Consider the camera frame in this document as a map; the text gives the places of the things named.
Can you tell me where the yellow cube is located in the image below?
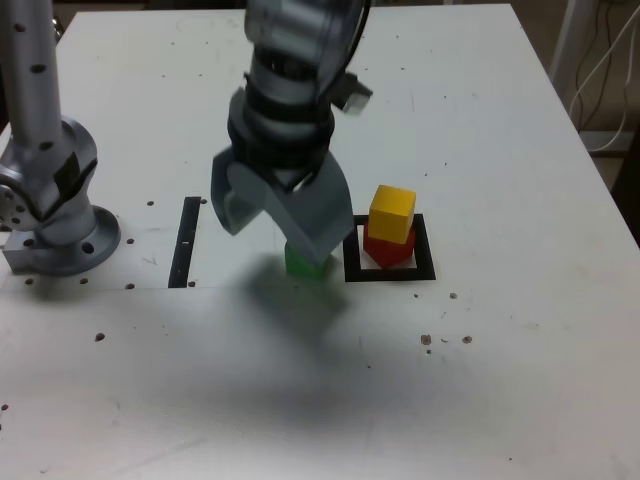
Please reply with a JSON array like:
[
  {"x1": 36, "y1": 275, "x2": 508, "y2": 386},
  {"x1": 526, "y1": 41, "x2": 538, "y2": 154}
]
[{"x1": 368, "y1": 184, "x2": 418, "y2": 246}]

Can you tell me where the white cable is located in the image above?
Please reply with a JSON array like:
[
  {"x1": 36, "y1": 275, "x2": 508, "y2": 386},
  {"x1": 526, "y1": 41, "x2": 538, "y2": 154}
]
[{"x1": 569, "y1": 0, "x2": 640, "y2": 151}]

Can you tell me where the green cube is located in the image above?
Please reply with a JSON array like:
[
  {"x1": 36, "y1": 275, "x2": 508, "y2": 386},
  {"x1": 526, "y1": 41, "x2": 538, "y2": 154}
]
[{"x1": 284, "y1": 240, "x2": 335, "y2": 279}]

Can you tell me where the grey gripper camera box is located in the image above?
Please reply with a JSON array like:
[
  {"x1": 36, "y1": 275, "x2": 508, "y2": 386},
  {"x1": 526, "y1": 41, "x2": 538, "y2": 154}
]
[{"x1": 339, "y1": 72, "x2": 375, "y2": 119}]

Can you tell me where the black tape square outline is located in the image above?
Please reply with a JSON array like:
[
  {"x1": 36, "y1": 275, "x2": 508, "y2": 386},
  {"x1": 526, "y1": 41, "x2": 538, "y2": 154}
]
[{"x1": 340, "y1": 213, "x2": 437, "y2": 283}]

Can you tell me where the red cube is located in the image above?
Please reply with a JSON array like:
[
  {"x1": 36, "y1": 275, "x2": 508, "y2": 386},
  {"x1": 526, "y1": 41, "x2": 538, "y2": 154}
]
[{"x1": 362, "y1": 222, "x2": 418, "y2": 270}]

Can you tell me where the black tape strip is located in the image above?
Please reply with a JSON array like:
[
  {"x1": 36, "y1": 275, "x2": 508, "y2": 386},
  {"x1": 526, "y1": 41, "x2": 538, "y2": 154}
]
[{"x1": 167, "y1": 196, "x2": 202, "y2": 289}]

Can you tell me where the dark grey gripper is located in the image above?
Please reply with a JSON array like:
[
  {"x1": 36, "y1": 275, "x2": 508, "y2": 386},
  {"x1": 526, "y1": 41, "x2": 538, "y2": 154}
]
[{"x1": 209, "y1": 148, "x2": 355, "y2": 265}]

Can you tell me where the black camera cable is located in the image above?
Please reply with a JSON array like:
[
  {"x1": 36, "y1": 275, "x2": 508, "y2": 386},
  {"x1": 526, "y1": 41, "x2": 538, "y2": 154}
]
[{"x1": 319, "y1": 0, "x2": 374, "y2": 109}]

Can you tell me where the white post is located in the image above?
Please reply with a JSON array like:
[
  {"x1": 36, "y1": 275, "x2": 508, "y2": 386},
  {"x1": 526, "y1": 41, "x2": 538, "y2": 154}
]
[{"x1": 549, "y1": 0, "x2": 581, "y2": 89}]

